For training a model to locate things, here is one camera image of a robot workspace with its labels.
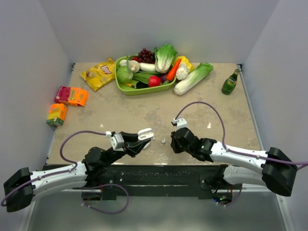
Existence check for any green glass bottle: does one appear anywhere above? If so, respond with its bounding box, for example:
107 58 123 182
221 69 240 95

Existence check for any purple grapes bunch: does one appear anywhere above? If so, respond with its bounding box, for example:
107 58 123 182
136 48 155 64

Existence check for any white oval charging case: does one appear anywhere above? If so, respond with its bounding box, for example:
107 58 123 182
138 128 154 141

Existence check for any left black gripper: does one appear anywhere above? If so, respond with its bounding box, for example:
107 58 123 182
102 131 151 167

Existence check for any dark green leafy vegetable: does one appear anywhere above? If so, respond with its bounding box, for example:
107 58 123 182
132 72 159 87

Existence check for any large napa cabbage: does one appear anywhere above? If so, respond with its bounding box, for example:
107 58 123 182
174 63 214 96

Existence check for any pink orange snack pack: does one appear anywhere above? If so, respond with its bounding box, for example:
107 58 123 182
54 86 89 107

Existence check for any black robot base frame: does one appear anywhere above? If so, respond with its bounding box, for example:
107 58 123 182
85 165 241 200

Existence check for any round green cabbage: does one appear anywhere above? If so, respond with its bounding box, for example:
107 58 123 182
116 66 133 84

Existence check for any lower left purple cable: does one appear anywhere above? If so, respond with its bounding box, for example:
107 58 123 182
81 180 130 214

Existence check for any yellow Lays chips bag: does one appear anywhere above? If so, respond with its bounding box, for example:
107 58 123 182
80 57 116 91

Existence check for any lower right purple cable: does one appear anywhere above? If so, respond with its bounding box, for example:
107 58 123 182
215 179 245 207

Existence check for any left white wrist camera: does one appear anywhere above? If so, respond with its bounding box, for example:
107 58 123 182
110 134 124 152

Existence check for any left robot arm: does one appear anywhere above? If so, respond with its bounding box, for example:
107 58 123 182
0 128 154 212

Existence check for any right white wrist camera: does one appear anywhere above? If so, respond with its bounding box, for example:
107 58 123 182
171 118 188 130

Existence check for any beige mushroom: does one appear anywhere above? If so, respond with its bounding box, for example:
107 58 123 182
127 60 140 73

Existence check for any green lettuce head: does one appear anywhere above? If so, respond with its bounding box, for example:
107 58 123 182
154 44 178 73

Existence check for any orange green juice box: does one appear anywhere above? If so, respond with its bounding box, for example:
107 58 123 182
46 103 67 127

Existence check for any green plastic tray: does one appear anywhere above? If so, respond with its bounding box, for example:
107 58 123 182
115 56 176 96

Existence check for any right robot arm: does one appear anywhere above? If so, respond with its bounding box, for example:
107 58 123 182
171 128 298 196

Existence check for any white daikon radish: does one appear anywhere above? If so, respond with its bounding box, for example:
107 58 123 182
139 63 156 72

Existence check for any purple onion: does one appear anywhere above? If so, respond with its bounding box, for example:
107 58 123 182
159 73 167 83

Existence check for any orange carrot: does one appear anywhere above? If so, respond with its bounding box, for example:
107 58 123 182
166 59 181 82

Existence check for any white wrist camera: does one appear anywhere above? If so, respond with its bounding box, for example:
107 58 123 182
171 118 188 130
110 134 124 152

